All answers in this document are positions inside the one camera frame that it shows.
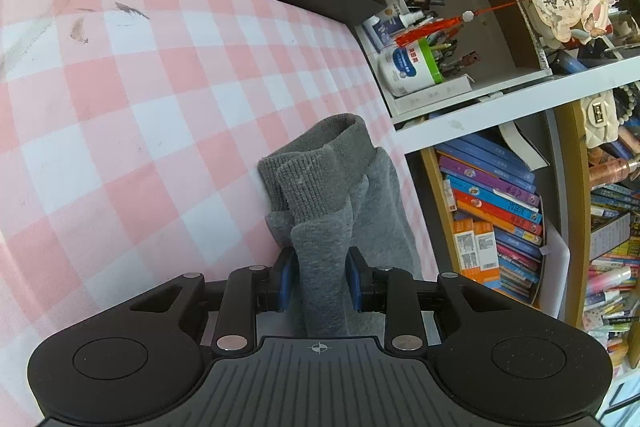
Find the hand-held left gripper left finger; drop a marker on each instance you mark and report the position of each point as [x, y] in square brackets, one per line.
[287, 278]

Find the row of colourful books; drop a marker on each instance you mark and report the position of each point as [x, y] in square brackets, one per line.
[495, 212]

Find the pink blue gradient bottle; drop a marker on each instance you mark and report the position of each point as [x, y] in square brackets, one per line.
[607, 282]

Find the grey sweatshirt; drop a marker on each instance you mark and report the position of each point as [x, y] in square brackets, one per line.
[345, 207]

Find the white shelf unit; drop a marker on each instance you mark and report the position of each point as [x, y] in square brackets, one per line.
[500, 112]

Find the pink checked tablecloth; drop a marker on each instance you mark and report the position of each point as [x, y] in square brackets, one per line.
[125, 132]

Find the cream quilted handbag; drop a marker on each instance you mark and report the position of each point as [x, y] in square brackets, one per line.
[602, 119]

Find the blue white small box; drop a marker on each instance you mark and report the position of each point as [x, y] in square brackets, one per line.
[377, 32]

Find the bunch of pens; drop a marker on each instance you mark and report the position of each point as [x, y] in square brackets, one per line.
[450, 52]

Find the small white glue bottle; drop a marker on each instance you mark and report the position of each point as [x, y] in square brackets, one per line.
[412, 18]

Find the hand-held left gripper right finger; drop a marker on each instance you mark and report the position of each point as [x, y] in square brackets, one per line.
[353, 281]

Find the stack of colourful books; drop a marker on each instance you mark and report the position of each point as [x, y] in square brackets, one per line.
[612, 227]

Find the white green pen holder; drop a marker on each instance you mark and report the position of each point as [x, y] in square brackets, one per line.
[407, 72]

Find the red tassel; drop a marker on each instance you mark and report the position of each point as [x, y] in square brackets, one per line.
[425, 33]

